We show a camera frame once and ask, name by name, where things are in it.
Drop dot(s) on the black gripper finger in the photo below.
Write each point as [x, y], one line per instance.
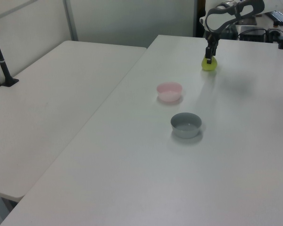
[209, 55]
[216, 50]

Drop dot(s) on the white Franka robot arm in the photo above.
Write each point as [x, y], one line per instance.
[217, 21]

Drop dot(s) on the grey plastic bowl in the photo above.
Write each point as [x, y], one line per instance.
[186, 133]

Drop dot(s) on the white side table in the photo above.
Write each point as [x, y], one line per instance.
[61, 94]

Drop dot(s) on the small black device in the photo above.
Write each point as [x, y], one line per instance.
[273, 35]

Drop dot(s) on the person in dark clothes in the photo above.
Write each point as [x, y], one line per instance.
[201, 26]

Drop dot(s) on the grey metal partition post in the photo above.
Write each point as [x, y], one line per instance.
[70, 21]

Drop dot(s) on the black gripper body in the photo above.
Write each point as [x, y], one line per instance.
[212, 40]

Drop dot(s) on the black computer keyboard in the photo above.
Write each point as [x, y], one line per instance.
[278, 16]

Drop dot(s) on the pink plastic bowl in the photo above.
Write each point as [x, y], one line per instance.
[169, 95]

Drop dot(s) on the slim grey partition post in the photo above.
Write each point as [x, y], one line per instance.
[195, 18]

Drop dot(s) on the black camera pole with base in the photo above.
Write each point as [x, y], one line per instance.
[2, 64]

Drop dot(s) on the green pear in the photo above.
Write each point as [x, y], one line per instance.
[211, 67]

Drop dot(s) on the black electronics box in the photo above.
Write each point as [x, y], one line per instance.
[252, 34]

